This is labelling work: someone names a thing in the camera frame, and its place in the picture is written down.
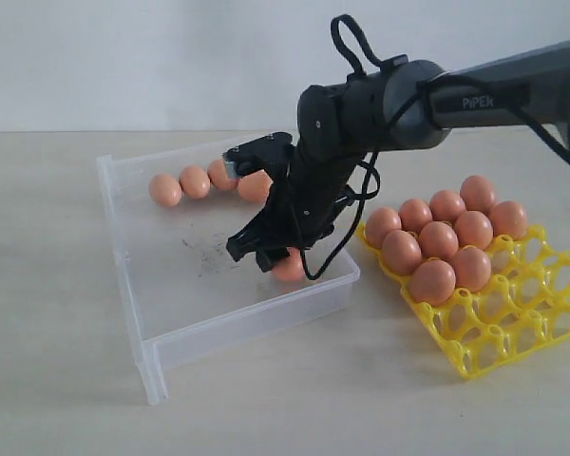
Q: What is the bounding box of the black camera cable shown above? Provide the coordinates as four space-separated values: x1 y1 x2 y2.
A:
294 13 570 281

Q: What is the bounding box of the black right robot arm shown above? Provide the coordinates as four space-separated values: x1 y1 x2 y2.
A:
223 40 570 272

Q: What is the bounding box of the yellow plastic egg tray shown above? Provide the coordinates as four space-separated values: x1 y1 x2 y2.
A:
382 224 570 379

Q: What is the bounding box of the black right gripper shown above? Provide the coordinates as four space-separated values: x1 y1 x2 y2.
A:
226 156 356 273

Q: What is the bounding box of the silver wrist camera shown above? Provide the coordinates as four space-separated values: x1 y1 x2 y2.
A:
222 132 295 179

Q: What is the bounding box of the clear plastic tray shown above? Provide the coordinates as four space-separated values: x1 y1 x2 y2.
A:
97 138 360 405

